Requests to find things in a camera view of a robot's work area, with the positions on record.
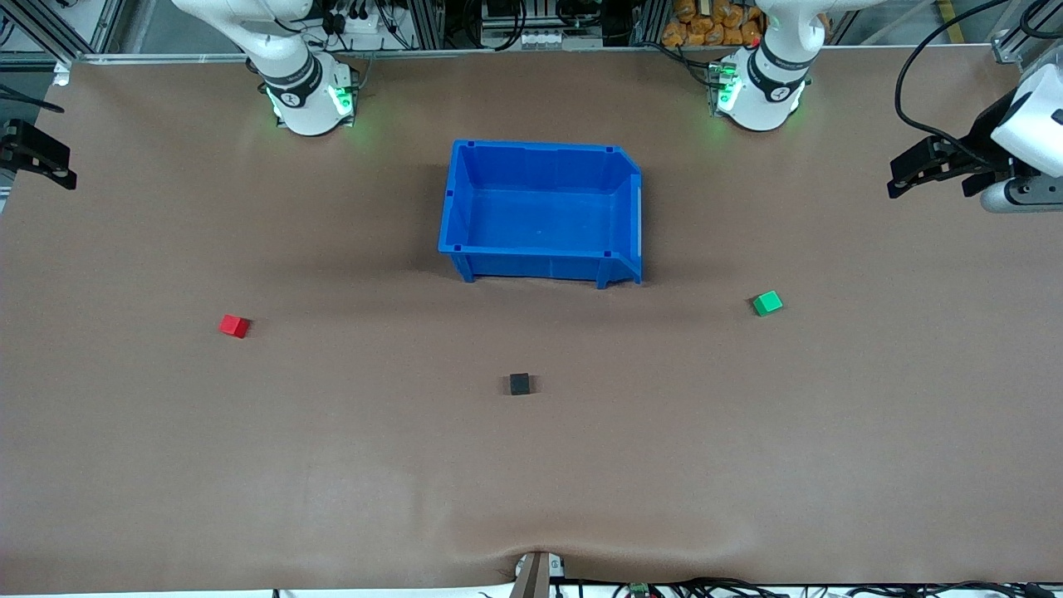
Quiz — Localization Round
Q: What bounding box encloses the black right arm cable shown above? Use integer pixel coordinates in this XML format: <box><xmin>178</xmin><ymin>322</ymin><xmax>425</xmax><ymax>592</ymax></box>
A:
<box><xmin>0</xmin><ymin>83</ymin><xmax>66</xmax><ymax>114</ymax></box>

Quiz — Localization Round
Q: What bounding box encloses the black cable bundle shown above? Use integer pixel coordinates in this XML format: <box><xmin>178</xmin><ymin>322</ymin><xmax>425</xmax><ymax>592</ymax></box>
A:
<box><xmin>552</xmin><ymin>576</ymin><xmax>1063</xmax><ymax>598</ymax></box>

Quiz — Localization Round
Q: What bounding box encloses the blue plastic storage bin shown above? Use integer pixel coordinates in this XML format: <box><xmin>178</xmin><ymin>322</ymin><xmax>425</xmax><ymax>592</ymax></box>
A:
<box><xmin>438</xmin><ymin>139</ymin><xmax>644</xmax><ymax>290</ymax></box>

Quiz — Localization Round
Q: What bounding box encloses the brown table mat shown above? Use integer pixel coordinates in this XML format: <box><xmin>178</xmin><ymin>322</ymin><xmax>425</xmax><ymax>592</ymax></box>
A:
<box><xmin>0</xmin><ymin>46</ymin><xmax>1063</xmax><ymax>595</ymax></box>

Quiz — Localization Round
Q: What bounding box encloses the white power strip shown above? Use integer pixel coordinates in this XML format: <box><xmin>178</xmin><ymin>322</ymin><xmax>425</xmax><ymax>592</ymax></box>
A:
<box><xmin>320</xmin><ymin>7</ymin><xmax>385</xmax><ymax>36</ymax></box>

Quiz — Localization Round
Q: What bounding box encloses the bag of orange items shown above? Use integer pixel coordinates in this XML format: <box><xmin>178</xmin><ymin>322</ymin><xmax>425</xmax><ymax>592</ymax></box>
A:
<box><xmin>662</xmin><ymin>0</ymin><xmax>765</xmax><ymax>47</ymax></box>

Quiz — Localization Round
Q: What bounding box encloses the aluminium frame profile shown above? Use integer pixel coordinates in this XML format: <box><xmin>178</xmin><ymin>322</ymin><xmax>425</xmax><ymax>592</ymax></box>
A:
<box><xmin>988</xmin><ymin>0</ymin><xmax>1063</xmax><ymax>64</ymax></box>
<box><xmin>0</xmin><ymin>0</ymin><xmax>125</xmax><ymax>64</ymax></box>

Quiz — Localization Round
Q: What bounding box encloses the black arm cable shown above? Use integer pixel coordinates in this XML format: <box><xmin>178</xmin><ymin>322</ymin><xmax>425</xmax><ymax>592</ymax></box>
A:
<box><xmin>894</xmin><ymin>0</ymin><xmax>1063</xmax><ymax>154</ymax></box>
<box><xmin>0</xmin><ymin>83</ymin><xmax>66</xmax><ymax>114</ymax></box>

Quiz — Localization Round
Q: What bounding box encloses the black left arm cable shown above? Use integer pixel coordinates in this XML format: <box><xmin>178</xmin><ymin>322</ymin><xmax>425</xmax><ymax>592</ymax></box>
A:
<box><xmin>894</xmin><ymin>0</ymin><xmax>1063</xmax><ymax>154</ymax></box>

